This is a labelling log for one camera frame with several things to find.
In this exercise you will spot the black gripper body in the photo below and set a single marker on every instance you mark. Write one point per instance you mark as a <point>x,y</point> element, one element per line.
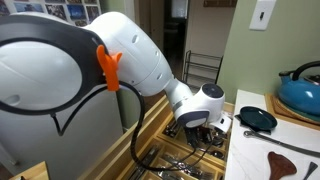
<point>198,136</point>

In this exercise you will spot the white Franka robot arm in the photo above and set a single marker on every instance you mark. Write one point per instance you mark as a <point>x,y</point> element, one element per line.
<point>40,73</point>

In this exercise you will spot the small steel spoon pile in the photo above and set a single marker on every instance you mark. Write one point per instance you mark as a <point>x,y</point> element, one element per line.
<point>219,154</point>
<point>220,140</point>

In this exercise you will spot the five-compartment wooden cutlery tray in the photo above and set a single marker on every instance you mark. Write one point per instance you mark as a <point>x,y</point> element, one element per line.
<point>168,149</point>

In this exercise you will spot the steel fork pile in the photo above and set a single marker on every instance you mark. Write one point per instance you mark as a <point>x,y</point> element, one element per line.
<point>180,166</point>
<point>200,175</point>

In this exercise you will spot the small wooden spoon tray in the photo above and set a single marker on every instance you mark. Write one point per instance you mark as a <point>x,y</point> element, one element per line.
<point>161,133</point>

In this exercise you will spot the black square mat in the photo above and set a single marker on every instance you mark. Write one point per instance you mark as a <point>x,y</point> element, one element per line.
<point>239,120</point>

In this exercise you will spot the steel table knife pile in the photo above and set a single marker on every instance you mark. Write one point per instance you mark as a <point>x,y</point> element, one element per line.
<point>145,165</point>

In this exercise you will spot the dark teal small plate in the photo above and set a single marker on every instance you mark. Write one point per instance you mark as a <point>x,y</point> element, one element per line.
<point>258,118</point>

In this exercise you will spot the wooden trivet board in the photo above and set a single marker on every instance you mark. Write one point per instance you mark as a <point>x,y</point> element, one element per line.
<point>276,110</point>

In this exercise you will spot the brown wooden utensil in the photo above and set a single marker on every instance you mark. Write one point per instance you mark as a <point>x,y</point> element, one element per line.
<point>281,166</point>

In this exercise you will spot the dark grey spatula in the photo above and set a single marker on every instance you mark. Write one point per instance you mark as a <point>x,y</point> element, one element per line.
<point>310,168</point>

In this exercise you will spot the white framed hallway panel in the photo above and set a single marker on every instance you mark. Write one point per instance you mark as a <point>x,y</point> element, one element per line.
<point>180,8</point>

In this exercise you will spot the fridge photo print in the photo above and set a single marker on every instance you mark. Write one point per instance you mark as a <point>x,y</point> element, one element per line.
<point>92,13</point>
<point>76,12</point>
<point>56,11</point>
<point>80,23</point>
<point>29,7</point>

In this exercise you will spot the light wooden board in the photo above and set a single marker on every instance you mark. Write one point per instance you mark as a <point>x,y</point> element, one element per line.
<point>31,171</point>

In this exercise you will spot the wooden wall coat rack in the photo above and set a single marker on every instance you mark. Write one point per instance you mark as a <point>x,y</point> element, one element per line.
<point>220,3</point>

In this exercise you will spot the white light switch plate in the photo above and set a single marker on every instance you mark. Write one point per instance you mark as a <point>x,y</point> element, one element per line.
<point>261,15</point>

